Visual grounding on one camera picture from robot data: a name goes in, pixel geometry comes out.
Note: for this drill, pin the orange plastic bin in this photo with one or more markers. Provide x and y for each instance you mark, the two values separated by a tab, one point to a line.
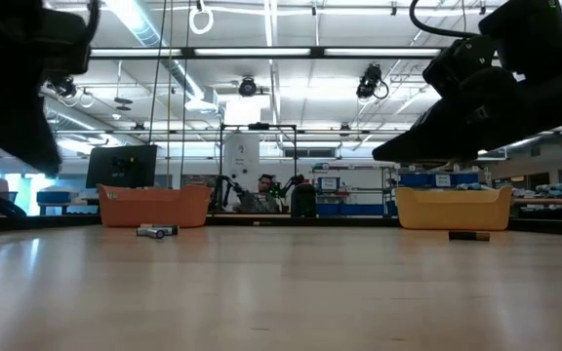
154	209

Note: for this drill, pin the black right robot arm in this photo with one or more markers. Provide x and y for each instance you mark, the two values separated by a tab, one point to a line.
530	39

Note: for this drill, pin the blue floor bins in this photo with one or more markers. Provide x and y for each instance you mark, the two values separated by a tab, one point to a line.
349	209

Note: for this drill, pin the silver battery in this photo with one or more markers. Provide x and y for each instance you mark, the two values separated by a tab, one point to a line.
149	233

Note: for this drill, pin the background black robot arm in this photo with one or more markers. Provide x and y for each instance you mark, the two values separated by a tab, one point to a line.
291	183
227	187

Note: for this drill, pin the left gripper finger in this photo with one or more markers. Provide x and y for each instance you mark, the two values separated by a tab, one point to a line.
12	122

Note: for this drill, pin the blue shelf bins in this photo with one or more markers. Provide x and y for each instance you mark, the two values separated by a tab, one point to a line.
417	180

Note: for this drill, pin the copper-top black battery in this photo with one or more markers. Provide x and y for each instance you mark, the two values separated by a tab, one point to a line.
466	236

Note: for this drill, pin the black ceiling camera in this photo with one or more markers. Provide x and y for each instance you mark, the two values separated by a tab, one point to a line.
369	80
64	88
248	88

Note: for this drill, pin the wooden workbench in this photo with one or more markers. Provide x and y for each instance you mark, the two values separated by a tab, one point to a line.
554	201

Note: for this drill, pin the black chair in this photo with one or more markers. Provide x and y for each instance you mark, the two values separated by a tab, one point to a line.
304	200

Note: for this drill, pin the black overhead light bar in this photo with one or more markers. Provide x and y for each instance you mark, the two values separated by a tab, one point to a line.
187	52

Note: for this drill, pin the white sign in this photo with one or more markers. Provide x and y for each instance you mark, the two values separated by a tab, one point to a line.
328	183

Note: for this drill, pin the white cylinder tank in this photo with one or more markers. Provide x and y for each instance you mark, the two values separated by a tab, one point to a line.
242	156

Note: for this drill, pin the person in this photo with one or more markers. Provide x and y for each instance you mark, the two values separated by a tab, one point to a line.
261	202

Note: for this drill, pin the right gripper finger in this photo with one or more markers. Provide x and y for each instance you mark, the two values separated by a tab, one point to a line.
437	136
432	162

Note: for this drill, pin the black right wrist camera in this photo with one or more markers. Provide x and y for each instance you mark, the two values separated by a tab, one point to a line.
456	66

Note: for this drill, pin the blue-grey fabric rolls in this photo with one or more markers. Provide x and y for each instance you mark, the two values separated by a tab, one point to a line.
561	189

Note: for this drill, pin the blue table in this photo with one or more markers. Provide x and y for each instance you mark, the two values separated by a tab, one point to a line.
54	197

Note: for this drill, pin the black background monitor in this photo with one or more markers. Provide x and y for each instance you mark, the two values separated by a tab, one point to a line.
121	166

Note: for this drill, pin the thin black gantry frame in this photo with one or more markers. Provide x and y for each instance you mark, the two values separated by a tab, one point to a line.
261	126

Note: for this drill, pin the silver ventilation duct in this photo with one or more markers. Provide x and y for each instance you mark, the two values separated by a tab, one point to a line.
137	24

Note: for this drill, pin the yellow plastic bin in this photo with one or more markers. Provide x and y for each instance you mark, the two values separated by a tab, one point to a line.
452	209

